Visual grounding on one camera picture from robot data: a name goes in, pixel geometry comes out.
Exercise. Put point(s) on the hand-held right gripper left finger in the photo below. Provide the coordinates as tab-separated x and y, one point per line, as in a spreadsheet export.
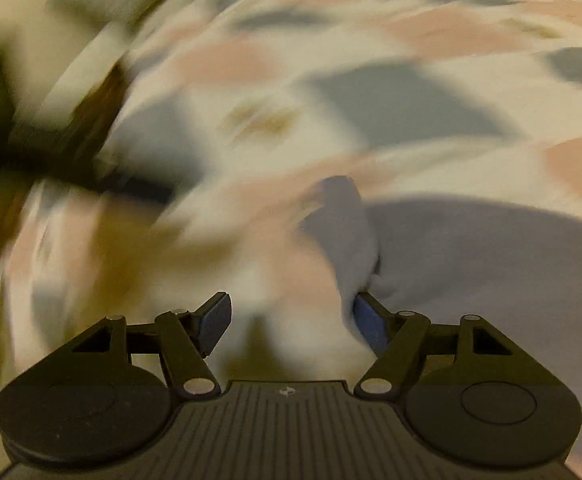
217	321

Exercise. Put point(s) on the lavender grey cloth garment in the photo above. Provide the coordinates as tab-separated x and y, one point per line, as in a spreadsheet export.
471	260

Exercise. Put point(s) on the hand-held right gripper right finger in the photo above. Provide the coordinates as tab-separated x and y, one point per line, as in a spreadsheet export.
370	324

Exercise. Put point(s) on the checkered pink grey blanket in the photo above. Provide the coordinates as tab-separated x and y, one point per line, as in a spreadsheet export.
396	95

